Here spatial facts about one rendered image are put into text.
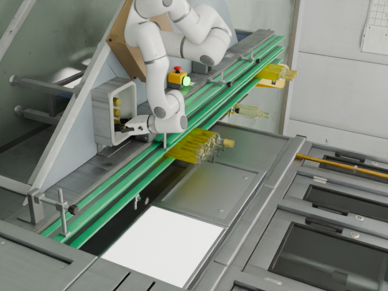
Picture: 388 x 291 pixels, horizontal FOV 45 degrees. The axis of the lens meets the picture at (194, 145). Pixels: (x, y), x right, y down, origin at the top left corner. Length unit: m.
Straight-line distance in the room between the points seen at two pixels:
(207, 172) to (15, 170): 0.88
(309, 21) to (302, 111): 1.51
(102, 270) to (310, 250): 0.95
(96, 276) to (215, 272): 0.62
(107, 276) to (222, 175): 1.14
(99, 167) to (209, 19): 0.69
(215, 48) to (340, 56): 6.13
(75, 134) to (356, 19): 6.33
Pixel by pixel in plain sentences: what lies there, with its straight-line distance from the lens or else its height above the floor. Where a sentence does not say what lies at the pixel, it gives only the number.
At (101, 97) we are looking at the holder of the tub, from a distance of 1.78.
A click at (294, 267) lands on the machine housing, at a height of 1.59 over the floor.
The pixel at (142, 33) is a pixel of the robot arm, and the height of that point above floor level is 0.97.
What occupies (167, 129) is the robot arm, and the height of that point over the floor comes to 1.06.
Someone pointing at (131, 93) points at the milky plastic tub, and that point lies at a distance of 1.90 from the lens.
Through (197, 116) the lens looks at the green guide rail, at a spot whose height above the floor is 0.95.
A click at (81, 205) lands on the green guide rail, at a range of 1.65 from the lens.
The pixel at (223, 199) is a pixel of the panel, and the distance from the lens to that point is 1.97.
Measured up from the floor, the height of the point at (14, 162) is 0.22.
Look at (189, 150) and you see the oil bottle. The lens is 2.00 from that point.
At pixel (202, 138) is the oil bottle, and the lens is 2.10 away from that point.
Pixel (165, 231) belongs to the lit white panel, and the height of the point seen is 1.12.
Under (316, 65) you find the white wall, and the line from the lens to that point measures 7.95.
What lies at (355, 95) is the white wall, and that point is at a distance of 7.99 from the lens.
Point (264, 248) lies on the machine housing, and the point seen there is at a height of 1.47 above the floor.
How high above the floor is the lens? 1.79
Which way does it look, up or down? 22 degrees down
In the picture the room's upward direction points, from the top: 104 degrees clockwise
